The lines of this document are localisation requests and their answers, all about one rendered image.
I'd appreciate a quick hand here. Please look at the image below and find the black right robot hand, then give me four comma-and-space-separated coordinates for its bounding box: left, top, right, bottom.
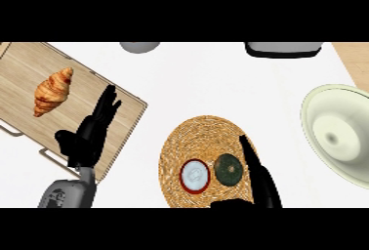
209, 134, 283, 209

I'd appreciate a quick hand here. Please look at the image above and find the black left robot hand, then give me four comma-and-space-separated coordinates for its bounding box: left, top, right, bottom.
53, 84, 122, 170

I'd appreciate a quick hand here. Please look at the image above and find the round woven wicker placemat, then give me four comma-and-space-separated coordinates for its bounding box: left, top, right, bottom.
156, 114, 259, 209

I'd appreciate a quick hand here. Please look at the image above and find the pale green bowl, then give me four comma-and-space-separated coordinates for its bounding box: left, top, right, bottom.
299, 83, 369, 188

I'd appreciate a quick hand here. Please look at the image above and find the wooden cutting board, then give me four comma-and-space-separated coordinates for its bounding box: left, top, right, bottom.
0, 41, 149, 184

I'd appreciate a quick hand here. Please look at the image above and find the red-rimmed can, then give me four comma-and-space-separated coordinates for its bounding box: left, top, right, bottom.
178, 158, 212, 195

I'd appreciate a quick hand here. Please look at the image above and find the golden brown croissant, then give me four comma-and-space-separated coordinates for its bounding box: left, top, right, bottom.
31, 66, 75, 118

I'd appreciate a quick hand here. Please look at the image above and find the grey round object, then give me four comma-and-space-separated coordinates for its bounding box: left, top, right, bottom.
118, 41, 160, 55

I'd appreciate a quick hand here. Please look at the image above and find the pale wooden board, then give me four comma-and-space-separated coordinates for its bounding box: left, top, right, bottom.
330, 41, 369, 94

